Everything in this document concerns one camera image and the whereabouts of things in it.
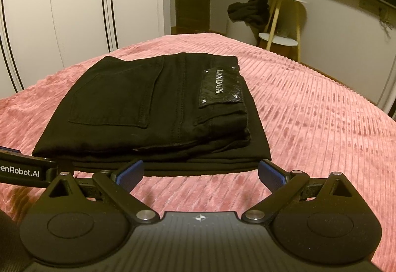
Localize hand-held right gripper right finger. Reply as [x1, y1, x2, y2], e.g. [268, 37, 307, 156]
[241, 159, 354, 223]

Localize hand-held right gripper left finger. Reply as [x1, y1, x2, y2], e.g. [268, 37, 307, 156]
[43, 159, 160, 225]

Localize black pants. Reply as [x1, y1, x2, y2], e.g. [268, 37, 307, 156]
[32, 52, 272, 177]

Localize pink ribbed blanket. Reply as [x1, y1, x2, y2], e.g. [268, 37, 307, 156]
[0, 32, 396, 272]

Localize white side table, wooden legs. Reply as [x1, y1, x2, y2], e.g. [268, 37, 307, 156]
[257, 0, 307, 62]

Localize black cloth on side table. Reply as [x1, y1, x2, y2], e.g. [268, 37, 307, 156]
[227, 0, 271, 35]

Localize white cabinet doors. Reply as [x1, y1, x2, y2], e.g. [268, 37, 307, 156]
[0, 0, 174, 100]

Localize dark hanging cables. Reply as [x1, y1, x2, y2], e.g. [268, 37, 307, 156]
[379, 8, 396, 41]

